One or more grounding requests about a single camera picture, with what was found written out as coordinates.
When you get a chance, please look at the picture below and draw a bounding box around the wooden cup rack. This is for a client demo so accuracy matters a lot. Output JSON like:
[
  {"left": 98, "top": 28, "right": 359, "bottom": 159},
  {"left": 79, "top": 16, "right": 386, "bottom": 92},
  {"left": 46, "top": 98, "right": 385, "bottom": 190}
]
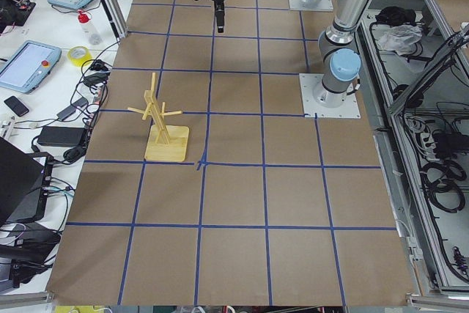
[{"left": 128, "top": 73, "right": 190, "bottom": 162}]

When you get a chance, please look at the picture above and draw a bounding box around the red cap squeeze bottle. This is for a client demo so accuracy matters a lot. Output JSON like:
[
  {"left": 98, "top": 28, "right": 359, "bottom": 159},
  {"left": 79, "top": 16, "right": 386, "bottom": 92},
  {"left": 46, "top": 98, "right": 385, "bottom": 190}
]
[{"left": 78, "top": 10, "right": 103, "bottom": 45}]

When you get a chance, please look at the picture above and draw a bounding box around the yellow tape roll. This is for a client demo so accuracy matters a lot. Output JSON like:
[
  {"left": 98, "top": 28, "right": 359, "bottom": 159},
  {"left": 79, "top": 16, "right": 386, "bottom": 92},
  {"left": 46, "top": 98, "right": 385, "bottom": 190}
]
[{"left": 67, "top": 46, "right": 92, "bottom": 67}]

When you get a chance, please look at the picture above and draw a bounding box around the brown paper table mat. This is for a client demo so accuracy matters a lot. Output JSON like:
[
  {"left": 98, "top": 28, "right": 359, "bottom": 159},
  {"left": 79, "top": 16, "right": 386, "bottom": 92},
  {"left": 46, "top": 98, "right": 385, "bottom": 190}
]
[{"left": 48, "top": 0, "right": 414, "bottom": 306}]

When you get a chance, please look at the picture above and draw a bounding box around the crumpled white cloth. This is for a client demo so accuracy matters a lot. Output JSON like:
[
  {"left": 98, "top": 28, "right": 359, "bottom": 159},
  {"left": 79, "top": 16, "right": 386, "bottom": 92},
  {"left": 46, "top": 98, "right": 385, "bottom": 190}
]
[{"left": 377, "top": 25, "right": 423, "bottom": 55}]

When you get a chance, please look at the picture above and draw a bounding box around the near teach pendant tablet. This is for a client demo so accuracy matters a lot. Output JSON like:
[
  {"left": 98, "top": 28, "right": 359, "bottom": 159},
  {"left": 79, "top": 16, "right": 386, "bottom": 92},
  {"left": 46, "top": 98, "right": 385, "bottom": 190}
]
[{"left": 1, "top": 40, "right": 62, "bottom": 93}]

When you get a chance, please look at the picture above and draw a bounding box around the black power adapter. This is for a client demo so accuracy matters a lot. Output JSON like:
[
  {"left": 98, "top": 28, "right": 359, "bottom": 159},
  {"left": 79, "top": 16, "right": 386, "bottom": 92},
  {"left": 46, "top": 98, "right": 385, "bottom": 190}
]
[{"left": 37, "top": 126, "right": 85, "bottom": 147}]

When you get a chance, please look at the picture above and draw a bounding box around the black smartphone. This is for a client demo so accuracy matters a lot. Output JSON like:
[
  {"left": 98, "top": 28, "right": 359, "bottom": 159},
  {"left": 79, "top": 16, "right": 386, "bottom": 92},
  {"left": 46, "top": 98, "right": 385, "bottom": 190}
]
[{"left": 4, "top": 96, "right": 29, "bottom": 117}]

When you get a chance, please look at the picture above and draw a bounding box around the black laptop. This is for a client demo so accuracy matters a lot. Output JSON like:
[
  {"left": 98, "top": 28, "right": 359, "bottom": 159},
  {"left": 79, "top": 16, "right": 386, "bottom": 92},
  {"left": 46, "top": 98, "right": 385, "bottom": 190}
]
[{"left": 1, "top": 139, "right": 53, "bottom": 225}]

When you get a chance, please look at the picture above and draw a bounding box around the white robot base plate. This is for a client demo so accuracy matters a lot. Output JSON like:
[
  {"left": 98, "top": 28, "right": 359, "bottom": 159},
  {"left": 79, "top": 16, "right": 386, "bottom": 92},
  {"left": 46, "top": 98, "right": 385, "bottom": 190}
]
[{"left": 299, "top": 73, "right": 361, "bottom": 119}]

